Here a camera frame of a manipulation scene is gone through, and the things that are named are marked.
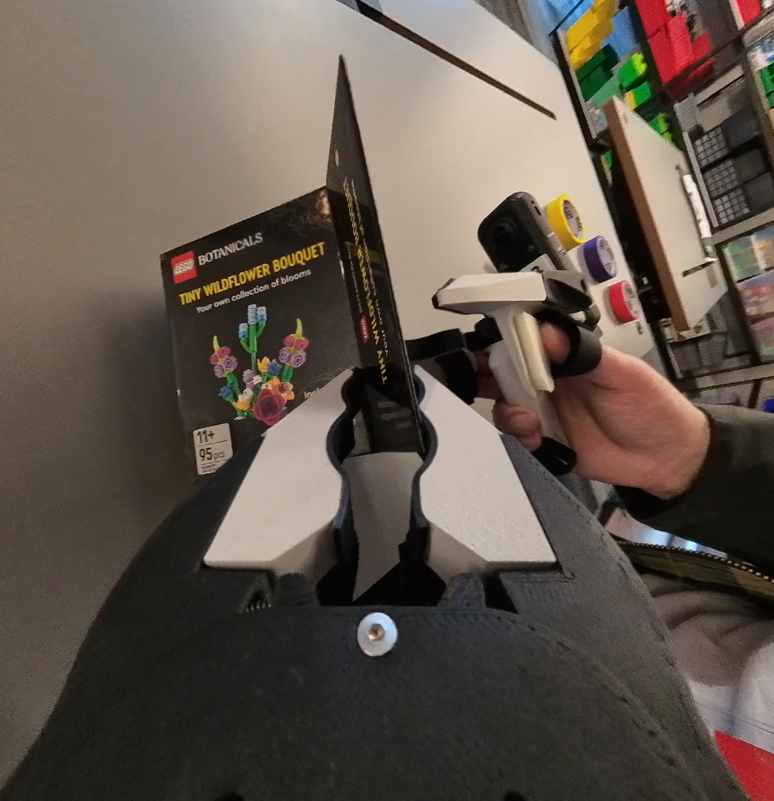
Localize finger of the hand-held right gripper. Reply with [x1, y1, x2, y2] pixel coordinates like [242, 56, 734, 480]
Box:
[431, 272, 555, 313]
[403, 329, 470, 362]

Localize clear storage bins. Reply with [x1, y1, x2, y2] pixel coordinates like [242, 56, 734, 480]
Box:
[719, 222, 774, 365]

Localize white side table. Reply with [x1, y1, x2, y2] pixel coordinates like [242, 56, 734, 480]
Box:
[603, 97, 719, 332]

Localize grey small-parts drawers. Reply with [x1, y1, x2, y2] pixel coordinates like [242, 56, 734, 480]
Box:
[690, 113, 774, 227]

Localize person's right hand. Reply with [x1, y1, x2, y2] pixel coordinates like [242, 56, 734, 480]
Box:
[491, 324, 714, 500]

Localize shelf of coloured bricks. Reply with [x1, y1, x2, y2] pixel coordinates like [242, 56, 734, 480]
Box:
[553, 0, 774, 157]

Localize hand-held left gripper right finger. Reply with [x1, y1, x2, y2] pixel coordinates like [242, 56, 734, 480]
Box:
[396, 365, 558, 592]

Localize purple tape roll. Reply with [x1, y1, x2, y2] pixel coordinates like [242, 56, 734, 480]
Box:
[581, 236, 621, 282]

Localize black lego flower box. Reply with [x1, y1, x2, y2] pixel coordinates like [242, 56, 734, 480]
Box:
[161, 55, 425, 479]

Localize yellow tape roll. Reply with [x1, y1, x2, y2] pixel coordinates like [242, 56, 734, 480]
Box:
[545, 194, 587, 249]

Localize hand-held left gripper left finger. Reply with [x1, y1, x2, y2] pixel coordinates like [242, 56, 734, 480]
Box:
[202, 368, 370, 605]

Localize person's right forearm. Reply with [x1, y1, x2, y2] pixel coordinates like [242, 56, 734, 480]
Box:
[615, 403, 774, 583]

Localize orange tape roll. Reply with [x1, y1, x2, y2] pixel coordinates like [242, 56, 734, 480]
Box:
[606, 280, 643, 324]

